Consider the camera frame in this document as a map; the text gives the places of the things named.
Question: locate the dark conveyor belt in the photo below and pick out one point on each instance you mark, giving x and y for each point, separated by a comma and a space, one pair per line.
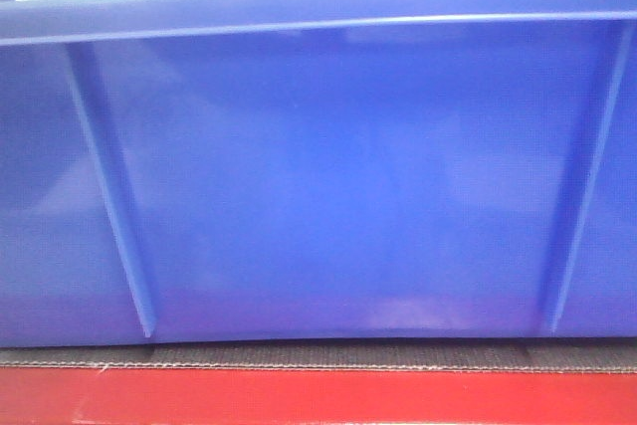
561, 355

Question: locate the blue plastic bin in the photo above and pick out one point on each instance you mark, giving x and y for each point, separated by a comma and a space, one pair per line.
198, 170

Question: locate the red conveyor frame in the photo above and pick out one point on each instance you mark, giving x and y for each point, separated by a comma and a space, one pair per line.
197, 396

